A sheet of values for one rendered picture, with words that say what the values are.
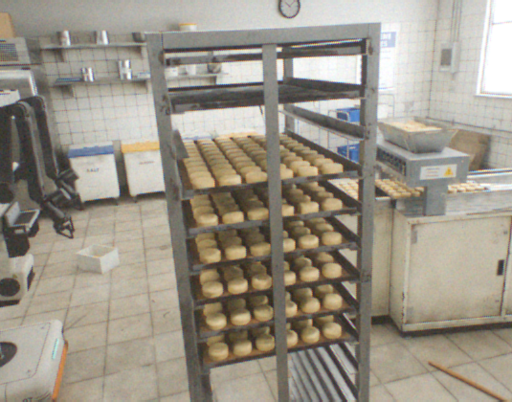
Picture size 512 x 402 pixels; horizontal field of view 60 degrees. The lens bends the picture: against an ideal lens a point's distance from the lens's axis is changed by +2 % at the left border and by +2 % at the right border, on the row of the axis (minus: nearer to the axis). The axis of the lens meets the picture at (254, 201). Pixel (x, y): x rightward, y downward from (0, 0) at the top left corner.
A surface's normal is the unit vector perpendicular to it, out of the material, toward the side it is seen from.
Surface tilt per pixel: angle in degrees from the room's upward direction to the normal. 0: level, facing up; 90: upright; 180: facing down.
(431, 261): 90
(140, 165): 92
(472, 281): 90
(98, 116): 90
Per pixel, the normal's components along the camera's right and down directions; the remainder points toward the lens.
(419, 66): 0.27, 0.29
